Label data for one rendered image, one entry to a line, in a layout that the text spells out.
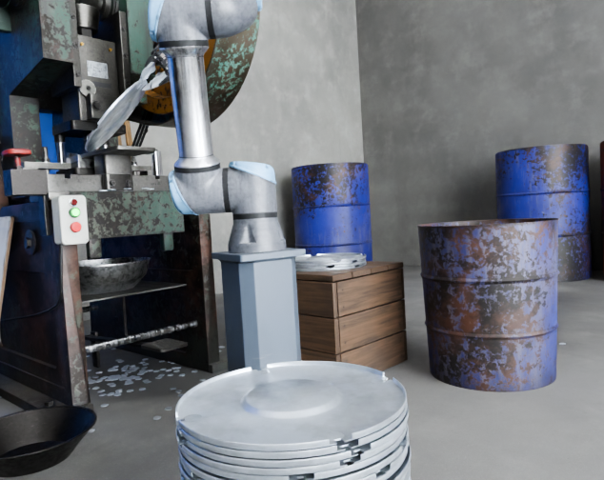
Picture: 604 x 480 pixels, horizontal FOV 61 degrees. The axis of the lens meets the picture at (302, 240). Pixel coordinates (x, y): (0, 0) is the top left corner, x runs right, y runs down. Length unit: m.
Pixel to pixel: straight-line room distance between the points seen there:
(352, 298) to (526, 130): 3.03
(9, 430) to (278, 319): 0.73
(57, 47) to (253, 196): 0.87
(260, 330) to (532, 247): 0.79
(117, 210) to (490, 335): 1.18
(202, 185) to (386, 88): 3.87
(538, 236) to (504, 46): 3.15
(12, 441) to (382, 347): 1.09
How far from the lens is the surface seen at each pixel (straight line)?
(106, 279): 1.83
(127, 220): 1.75
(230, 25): 1.29
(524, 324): 1.60
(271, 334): 1.31
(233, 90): 2.05
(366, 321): 1.69
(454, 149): 4.65
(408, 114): 4.89
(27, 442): 1.56
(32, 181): 1.62
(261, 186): 1.31
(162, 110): 2.22
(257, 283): 1.27
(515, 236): 1.55
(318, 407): 0.65
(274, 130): 4.22
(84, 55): 1.96
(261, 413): 0.65
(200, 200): 1.32
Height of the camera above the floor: 0.54
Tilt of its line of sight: 3 degrees down
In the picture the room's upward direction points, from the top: 3 degrees counter-clockwise
